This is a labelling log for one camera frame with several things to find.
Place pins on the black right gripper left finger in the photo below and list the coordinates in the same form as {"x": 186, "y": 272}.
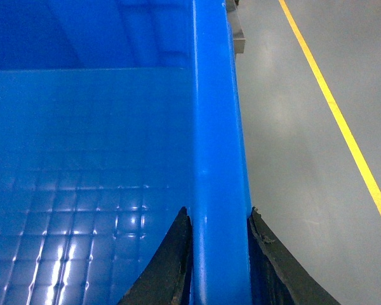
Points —
{"x": 167, "y": 277}

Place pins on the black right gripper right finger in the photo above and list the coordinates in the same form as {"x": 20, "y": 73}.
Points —
{"x": 276, "y": 276}

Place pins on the grey metal shelf frame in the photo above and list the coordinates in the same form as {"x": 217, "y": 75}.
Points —
{"x": 239, "y": 39}

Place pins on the blue plastic crate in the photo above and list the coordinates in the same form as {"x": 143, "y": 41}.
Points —
{"x": 113, "y": 116}

